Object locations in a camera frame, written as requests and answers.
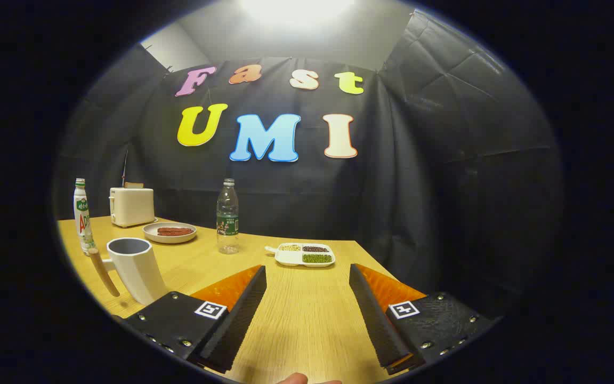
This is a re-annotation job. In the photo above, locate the round beige plate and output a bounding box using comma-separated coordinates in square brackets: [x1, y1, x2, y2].
[143, 222, 198, 245]

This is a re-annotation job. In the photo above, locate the wooden table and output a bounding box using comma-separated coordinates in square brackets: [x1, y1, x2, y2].
[56, 215, 430, 384]

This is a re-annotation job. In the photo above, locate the white divided dish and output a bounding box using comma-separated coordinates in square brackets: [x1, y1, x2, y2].
[264, 243, 336, 268]

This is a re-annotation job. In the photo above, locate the black backdrop cloth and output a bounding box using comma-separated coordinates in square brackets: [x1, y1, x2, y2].
[54, 11, 563, 321]

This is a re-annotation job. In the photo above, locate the clear plastic water bottle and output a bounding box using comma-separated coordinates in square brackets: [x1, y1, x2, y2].
[216, 178, 240, 255]

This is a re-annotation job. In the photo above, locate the white cup with wooden handle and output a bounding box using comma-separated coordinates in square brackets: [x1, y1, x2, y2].
[88, 237, 172, 306]

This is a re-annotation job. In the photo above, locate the white toaster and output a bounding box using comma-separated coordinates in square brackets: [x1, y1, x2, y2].
[109, 187, 156, 228]

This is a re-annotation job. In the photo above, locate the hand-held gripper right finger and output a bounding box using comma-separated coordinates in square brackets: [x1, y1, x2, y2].
[349, 263, 494, 375]

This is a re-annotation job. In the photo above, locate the ceiling light panel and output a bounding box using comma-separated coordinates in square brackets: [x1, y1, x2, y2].
[238, 0, 356, 27]

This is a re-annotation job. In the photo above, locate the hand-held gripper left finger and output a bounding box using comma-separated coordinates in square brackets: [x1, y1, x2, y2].
[124, 265, 268, 374]

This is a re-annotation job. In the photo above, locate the white juice bottle green ring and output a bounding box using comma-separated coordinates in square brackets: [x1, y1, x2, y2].
[74, 178, 97, 255]

